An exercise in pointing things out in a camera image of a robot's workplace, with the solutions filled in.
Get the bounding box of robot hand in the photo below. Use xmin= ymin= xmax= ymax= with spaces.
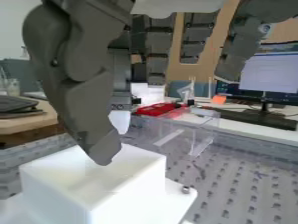
xmin=21 ymin=0 xmax=298 ymax=167

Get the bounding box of red tray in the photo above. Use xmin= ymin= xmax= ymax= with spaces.
xmin=134 ymin=102 xmax=179 ymax=118

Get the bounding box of clear box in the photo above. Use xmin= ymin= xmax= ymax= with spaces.
xmin=130 ymin=105 xmax=222 ymax=162

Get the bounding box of small white box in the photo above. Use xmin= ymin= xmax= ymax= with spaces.
xmin=0 ymin=142 xmax=199 ymax=224

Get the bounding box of white desk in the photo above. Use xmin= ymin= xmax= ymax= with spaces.
xmin=174 ymin=99 xmax=298 ymax=148

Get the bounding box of computer screen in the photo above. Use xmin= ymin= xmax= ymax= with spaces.
xmin=238 ymin=41 xmax=298 ymax=95

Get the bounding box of long black keyboard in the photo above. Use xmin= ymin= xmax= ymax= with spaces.
xmin=215 ymin=107 xmax=298 ymax=132

